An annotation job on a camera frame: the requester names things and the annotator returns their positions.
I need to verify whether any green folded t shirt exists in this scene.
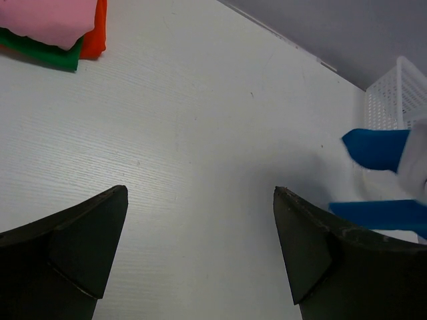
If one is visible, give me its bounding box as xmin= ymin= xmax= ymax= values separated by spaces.
xmin=1 ymin=28 xmax=84 ymax=72

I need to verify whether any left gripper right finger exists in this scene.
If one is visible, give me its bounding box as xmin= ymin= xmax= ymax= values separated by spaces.
xmin=274 ymin=187 xmax=426 ymax=319

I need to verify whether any pink folded t shirt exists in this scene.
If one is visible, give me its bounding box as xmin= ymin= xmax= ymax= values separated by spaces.
xmin=1 ymin=0 xmax=97 ymax=51

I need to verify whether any white t shirt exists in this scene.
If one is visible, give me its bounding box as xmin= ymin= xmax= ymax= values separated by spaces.
xmin=397 ymin=119 xmax=426 ymax=203

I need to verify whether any orange folded t shirt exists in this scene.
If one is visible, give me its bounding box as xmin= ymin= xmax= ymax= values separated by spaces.
xmin=79 ymin=0 xmax=107 ymax=60

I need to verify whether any white plastic basket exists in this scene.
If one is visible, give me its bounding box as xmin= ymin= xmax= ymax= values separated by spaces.
xmin=364 ymin=56 xmax=426 ymax=130

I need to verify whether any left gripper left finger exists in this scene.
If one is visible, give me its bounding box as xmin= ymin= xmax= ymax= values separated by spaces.
xmin=1 ymin=185 xmax=128 ymax=319

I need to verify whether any blue t shirt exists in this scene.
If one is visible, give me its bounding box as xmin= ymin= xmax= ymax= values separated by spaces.
xmin=329 ymin=129 xmax=426 ymax=239

